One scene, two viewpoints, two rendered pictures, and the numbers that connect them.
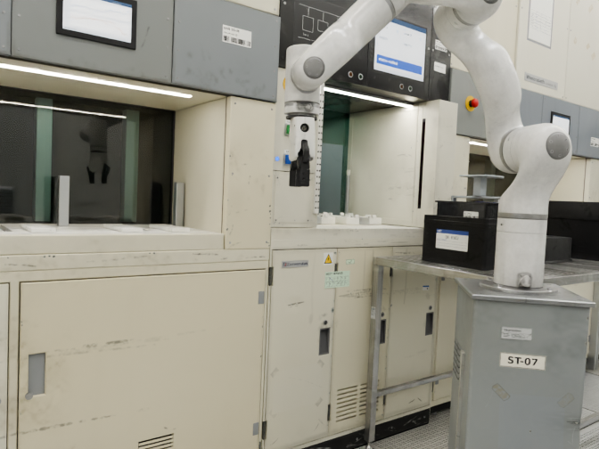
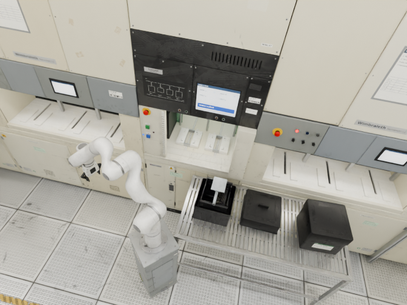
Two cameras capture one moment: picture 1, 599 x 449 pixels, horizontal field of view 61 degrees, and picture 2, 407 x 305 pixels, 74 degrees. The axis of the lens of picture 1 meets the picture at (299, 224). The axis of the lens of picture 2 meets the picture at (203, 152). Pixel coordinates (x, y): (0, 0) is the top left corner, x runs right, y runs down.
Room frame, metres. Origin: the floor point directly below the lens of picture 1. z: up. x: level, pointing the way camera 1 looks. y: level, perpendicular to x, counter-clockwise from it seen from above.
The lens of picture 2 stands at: (0.91, -1.36, 2.65)
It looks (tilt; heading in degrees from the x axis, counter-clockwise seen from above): 47 degrees down; 43
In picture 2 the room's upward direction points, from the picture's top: 7 degrees clockwise
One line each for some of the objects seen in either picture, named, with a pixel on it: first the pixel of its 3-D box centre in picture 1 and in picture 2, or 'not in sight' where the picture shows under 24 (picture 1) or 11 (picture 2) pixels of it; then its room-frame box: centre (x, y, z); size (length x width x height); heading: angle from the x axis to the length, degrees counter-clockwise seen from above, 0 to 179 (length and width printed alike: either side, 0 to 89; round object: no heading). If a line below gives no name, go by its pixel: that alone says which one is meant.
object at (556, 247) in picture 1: (521, 243); (261, 209); (2.12, -0.93, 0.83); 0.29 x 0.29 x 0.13; 35
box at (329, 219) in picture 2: (589, 230); (321, 226); (2.33, -1.32, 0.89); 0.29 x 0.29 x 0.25; 40
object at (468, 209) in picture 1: (478, 218); (215, 196); (1.86, -0.65, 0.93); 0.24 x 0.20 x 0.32; 35
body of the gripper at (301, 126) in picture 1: (300, 137); (89, 167); (1.22, 0.01, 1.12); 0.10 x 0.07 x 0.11; 10
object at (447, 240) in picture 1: (476, 240); (214, 201); (1.86, -0.65, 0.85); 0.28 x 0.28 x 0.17; 35
